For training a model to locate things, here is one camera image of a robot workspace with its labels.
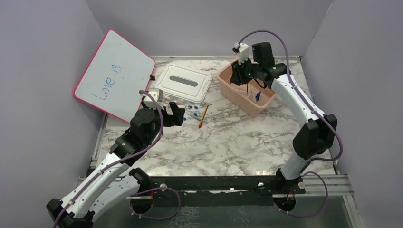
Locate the white plastic lid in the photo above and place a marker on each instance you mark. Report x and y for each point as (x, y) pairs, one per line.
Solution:
(183, 82)

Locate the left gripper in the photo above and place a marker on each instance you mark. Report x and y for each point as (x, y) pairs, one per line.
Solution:
(177, 118)

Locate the clear plastic triangle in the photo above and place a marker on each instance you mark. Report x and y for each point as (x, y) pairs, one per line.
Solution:
(248, 95)

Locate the blue hexagonal clamp piece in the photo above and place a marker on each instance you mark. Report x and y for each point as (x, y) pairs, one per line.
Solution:
(258, 96)

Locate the pink plastic bin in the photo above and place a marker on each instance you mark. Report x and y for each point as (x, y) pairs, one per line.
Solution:
(230, 91)

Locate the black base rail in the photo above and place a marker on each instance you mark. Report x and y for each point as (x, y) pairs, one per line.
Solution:
(199, 191)

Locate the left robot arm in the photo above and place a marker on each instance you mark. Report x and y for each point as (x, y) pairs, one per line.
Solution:
(110, 170)

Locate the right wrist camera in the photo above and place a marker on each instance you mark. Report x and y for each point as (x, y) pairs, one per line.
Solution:
(242, 49)

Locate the black wire tripod stand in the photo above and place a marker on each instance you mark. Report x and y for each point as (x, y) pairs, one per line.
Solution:
(247, 86)

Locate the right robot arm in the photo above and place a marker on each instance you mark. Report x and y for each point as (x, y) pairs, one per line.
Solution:
(317, 129)

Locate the red yellow green spatula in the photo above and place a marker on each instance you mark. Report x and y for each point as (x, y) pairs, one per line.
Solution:
(203, 117)

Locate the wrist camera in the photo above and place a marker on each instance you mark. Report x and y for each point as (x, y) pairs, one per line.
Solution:
(242, 49)
(154, 99)

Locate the pink-framed whiteboard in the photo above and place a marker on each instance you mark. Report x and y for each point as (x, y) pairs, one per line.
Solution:
(114, 76)

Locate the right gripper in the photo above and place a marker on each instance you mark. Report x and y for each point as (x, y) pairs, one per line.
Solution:
(237, 77)

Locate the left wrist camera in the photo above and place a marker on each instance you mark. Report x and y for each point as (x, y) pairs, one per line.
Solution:
(154, 99)

